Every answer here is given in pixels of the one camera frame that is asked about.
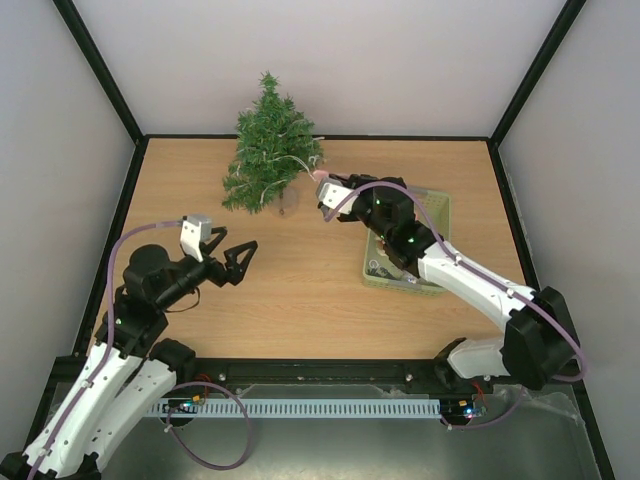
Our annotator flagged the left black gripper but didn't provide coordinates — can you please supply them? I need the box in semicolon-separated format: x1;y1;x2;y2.
156;227;259;311

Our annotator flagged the green perforated plastic basket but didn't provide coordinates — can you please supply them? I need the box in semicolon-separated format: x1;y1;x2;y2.
361;177;451;296

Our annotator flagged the pink fabric triangle ornament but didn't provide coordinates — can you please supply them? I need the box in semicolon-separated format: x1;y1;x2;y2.
311;170;350;182

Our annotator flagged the clear string light garland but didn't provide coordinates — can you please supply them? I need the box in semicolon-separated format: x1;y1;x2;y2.
229;109;329;206

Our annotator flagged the small green christmas tree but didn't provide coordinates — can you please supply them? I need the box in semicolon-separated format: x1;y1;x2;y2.
220;70;326;216

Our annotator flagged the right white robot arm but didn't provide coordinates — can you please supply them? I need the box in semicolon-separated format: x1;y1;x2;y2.
316;171;587;392

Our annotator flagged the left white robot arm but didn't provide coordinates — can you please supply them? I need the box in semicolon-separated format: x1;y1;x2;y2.
1;215;258;479

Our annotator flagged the silver star ornament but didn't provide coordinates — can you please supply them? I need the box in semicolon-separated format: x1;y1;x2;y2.
366;259;398;280

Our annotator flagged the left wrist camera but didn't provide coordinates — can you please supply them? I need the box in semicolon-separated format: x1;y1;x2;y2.
180;214;212;263

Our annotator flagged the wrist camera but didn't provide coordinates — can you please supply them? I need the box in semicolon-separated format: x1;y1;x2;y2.
316;178;358;222
180;214;212;263

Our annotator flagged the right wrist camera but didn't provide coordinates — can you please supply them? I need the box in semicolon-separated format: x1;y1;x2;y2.
316;178;358;222

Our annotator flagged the black aluminium front rail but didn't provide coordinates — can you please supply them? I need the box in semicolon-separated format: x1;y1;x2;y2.
49;357;576;387

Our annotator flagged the purple cable loop front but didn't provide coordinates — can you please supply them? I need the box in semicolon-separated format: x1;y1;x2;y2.
162;380;254;469

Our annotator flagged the white slotted cable duct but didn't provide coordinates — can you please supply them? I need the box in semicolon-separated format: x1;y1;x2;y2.
146;398;441;419

